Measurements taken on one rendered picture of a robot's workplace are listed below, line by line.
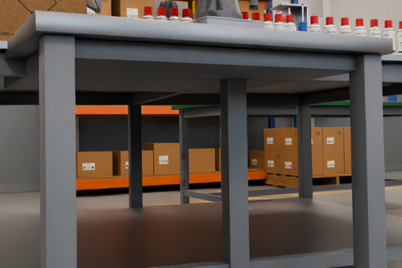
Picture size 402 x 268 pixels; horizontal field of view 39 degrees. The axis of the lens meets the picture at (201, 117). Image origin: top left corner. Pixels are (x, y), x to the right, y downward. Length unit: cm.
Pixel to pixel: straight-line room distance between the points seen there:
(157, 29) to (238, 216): 68
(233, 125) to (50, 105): 66
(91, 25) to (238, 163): 68
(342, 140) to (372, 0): 318
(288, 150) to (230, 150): 454
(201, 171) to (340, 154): 148
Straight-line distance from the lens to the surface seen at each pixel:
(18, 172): 643
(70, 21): 115
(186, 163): 407
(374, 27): 266
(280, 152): 629
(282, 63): 140
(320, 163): 610
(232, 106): 164
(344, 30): 257
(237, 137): 165
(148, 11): 224
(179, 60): 127
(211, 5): 173
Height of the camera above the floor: 59
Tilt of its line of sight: 2 degrees up
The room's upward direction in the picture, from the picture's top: 1 degrees counter-clockwise
